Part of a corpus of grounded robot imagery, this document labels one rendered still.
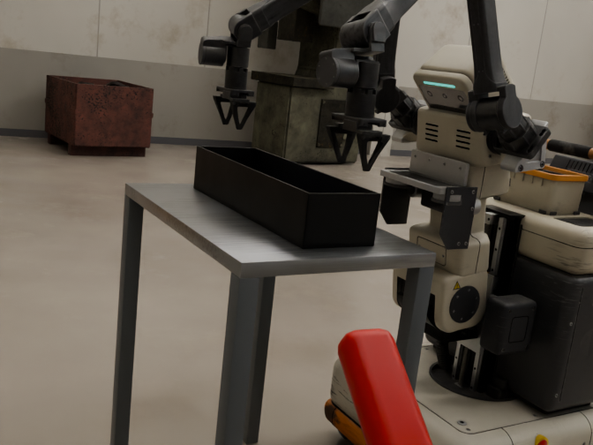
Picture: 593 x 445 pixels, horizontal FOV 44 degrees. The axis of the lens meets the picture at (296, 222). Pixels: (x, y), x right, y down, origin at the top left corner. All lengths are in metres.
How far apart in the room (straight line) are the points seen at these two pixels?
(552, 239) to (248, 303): 1.00
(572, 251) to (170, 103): 6.92
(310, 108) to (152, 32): 1.94
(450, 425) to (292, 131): 6.09
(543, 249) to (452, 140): 0.39
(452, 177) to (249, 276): 0.77
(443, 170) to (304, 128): 6.05
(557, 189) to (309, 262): 0.96
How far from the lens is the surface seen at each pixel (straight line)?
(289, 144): 7.87
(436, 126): 2.01
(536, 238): 2.11
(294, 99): 7.82
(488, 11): 1.75
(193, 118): 8.65
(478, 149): 1.89
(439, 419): 2.04
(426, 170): 2.00
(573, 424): 2.23
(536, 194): 2.17
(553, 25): 11.22
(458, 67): 1.90
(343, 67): 1.37
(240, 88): 1.92
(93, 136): 7.25
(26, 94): 8.30
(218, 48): 1.90
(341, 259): 1.42
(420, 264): 1.54
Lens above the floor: 1.17
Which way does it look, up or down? 13 degrees down
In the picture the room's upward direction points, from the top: 6 degrees clockwise
